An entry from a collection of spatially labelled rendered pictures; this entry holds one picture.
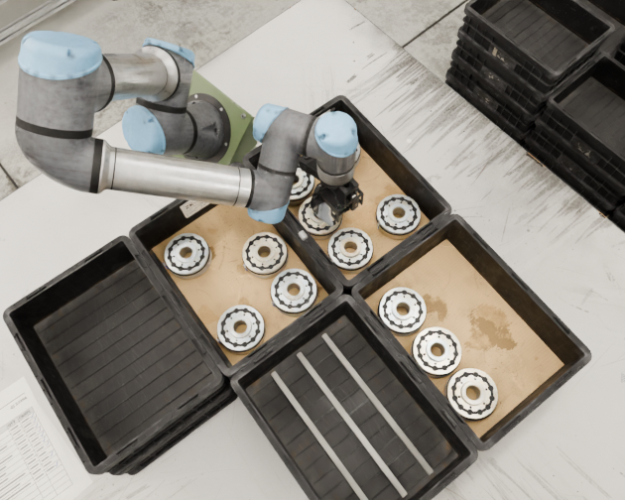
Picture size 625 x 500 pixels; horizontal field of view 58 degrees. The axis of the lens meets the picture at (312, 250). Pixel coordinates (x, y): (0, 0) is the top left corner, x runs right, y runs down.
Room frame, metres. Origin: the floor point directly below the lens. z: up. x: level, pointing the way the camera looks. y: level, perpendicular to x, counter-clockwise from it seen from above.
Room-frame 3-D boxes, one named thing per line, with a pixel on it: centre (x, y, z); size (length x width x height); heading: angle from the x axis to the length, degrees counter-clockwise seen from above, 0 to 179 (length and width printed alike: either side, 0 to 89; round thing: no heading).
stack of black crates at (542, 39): (1.37, -0.80, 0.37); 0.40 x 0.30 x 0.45; 37
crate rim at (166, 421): (0.29, 0.42, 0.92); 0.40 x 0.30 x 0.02; 33
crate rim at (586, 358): (0.28, -0.30, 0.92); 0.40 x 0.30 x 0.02; 33
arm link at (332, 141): (0.58, -0.06, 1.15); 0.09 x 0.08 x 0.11; 65
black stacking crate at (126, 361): (0.29, 0.42, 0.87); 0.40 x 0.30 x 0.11; 33
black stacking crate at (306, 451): (0.11, -0.05, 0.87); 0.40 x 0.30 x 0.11; 33
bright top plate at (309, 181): (0.67, 0.03, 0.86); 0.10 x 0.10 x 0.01
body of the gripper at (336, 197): (0.57, -0.06, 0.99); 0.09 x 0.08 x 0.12; 34
